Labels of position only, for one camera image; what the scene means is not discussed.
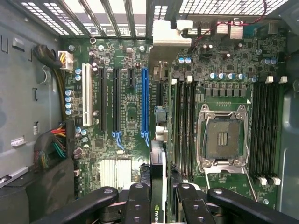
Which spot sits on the dark grey open PC case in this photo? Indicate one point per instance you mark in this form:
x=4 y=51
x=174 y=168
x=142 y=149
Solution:
x=290 y=151

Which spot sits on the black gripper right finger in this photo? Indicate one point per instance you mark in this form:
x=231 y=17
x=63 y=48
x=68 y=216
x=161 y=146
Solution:
x=191 y=207

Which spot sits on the CPU socket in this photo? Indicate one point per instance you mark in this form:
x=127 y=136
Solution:
x=224 y=140

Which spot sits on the white expansion slot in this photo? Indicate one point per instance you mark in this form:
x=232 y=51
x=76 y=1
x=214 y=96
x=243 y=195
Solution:
x=87 y=93

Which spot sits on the short black expansion slot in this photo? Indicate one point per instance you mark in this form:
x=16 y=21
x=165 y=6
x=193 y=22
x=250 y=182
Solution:
x=131 y=78

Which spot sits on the silver chipset heatsink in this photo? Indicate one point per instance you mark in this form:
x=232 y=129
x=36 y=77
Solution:
x=114 y=172

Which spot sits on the blue expansion slot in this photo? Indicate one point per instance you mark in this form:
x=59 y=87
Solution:
x=145 y=100

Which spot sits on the black RAM slot white latches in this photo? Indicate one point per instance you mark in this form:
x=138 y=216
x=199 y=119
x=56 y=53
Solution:
x=186 y=128
x=276 y=128
x=262 y=128

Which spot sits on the long black expansion slot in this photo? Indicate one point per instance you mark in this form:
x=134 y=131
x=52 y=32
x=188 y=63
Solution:
x=102 y=100
x=116 y=100

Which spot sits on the green motherboard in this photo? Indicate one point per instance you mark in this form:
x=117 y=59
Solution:
x=130 y=105

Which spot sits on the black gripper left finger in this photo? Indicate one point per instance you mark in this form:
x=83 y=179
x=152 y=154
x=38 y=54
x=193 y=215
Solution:
x=137 y=205

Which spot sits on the green RAM stick dark chips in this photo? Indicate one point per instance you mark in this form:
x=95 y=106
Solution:
x=174 y=121

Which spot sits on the black fan duct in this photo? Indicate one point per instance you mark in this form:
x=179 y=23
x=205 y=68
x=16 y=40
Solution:
x=46 y=198

